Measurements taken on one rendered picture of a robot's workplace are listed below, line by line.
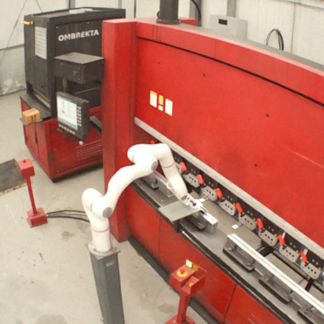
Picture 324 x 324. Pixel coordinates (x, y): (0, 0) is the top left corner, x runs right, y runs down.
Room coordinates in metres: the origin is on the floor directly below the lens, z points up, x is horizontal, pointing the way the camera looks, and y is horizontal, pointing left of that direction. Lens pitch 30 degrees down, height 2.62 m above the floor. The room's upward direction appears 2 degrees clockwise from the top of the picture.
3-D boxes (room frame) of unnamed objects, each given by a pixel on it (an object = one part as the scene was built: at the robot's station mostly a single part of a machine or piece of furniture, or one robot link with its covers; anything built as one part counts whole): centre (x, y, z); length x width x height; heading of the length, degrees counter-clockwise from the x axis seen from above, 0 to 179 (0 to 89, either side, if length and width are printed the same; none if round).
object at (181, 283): (1.65, -0.21, 0.75); 0.20 x 0.16 x 0.18; 46
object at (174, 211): (2.16, -0.14, 1.00); 0.26 x 0.18 x 0.01; 125
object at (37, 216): (3.03, 1.48, 0.41); 0.25 x 0.20 x 0.83; 125
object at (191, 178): (2.26, -0.25, 1.26); 0.15 x 0.09 x 0.17; 35
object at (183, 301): (1.65, -0.21, 0.39); 0.05 x 0.05 x 0.54; 46
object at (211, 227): (2.20, -0.30, 0.92); 0.39 x 0.06 x 0.10; 35
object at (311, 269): (1.28, -0.94, 1.26); 0.15 x 0.09 x 0.17; 35
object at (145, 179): (2.70, 0.12, 0.89); 0.30 x 0.05 x 0.03; 35
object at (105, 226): (1.70, 0.39, 1.30); 0.19 x 0.12 x 0.24; 42
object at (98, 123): (3.15, 0.70, 1.18); 0.40 x 0.24 x 0.07; 35
